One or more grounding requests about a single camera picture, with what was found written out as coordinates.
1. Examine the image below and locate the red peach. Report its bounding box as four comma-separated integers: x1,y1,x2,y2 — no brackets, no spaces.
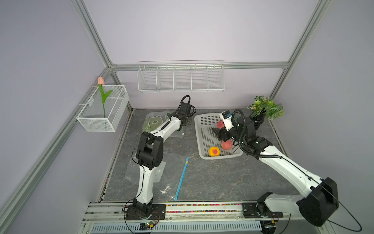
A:
221,139,233,151
217,121,225,129

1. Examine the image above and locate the white wire wall shelf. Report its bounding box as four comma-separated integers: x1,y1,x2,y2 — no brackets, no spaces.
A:
137,60,226,92

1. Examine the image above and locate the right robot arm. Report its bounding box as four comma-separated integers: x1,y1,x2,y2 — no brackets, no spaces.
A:
213,111,339,227

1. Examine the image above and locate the potted green plant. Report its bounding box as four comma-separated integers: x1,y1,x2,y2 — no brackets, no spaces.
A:
247,96,284,130

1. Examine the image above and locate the clear blue-zipper bag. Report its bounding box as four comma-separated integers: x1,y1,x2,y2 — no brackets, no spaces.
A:
125,153,187,202

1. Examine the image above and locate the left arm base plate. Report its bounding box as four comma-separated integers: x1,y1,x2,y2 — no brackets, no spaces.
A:
125,204,166,221

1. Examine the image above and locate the yellow-red peach front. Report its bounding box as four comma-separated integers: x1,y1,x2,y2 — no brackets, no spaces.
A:
208,146,221,157

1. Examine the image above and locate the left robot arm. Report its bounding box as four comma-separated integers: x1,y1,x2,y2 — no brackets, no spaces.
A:
132,101,196,216

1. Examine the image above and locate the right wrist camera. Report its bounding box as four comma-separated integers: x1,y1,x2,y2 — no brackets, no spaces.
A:
220,110,234,131

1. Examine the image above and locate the green printed zip-top bag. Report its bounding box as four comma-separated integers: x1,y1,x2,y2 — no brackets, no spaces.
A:
142,111,185,138

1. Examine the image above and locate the pink artificial tulip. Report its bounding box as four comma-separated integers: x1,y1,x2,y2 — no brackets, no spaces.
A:
97,77,113,118

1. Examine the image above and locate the white mesh wall basket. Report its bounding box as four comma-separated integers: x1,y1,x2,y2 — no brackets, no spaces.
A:
73,85,129,132

